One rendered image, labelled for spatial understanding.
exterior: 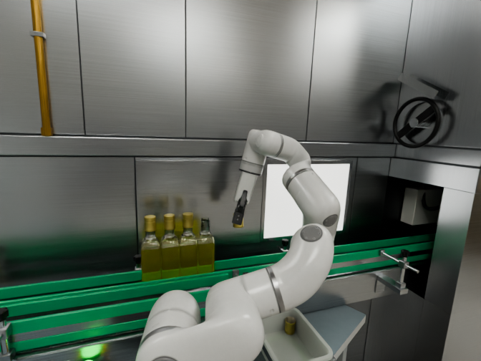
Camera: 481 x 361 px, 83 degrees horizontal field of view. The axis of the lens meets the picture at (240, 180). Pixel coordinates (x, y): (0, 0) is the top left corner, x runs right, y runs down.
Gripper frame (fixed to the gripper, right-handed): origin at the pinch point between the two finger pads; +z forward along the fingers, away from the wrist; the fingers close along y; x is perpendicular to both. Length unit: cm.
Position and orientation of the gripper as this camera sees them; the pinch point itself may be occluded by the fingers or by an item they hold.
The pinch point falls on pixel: (237, 216)
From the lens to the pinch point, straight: 90.2
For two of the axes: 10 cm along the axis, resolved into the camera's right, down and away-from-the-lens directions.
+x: 9.7, 2.6, 0.0
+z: -2.6, 9.6, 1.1
